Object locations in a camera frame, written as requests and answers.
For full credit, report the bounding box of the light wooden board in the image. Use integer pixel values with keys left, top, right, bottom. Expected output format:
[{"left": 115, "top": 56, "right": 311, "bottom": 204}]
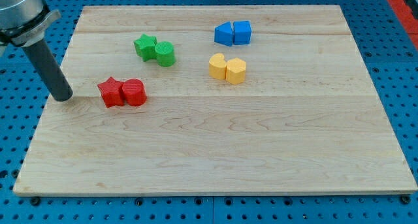
[{"left": 14, "top": 5, "right": 417, "bottom": 197}]

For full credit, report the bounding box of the blue triangle block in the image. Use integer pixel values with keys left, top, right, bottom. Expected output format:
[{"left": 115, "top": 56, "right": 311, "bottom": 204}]
[{"left": 214, "top": 22, "right": 233, "bottom": 46}]

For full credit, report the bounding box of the yellow heart block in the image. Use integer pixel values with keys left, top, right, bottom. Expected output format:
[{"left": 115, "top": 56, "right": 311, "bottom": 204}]
[{"left": 208, "top": 53, "right": 227, "bottom": 80}]

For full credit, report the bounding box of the yellow hexagon block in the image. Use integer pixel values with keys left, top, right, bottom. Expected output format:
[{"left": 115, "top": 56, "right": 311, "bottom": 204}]
[{"left": 226, "top": 57, "right": 246, "bottom": 84}]

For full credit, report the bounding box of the green cylinder block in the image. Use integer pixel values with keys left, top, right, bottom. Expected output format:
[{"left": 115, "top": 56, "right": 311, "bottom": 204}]
[{"left": 155, "top": 41, "right": 176, "bottom": 67}]

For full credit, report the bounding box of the red cylinder block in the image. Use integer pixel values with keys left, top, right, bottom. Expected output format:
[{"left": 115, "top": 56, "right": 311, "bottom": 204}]
[{"left": 122, "top": 78, "right": 147, "bottom": 106}]

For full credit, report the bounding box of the blue cube block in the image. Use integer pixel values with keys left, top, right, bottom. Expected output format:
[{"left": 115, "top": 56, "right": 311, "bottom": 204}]
[{"left": 233, "top": 20, "right": 251, "bottom": 45}]

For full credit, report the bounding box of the green star block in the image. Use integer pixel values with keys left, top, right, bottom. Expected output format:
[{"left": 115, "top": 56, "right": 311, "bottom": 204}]
[{"left": 133, "top": 34, "right": 157, "bottom": 62}]

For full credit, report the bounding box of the red star block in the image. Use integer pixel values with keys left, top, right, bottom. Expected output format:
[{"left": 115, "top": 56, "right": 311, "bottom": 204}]
[{"left": 97, "top": 77, "right": 125, "bottom": 108}]

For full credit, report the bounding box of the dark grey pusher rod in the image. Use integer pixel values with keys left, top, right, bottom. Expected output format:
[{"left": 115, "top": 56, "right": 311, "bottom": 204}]
[{"left": 22, "top": 39, "right": 73, "bottom": 102}]

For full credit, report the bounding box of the red strip at right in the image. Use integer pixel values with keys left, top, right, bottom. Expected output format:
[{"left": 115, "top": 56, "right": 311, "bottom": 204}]
[{"left": 387, "top": 0, "right": 417, "bottom": 48}]

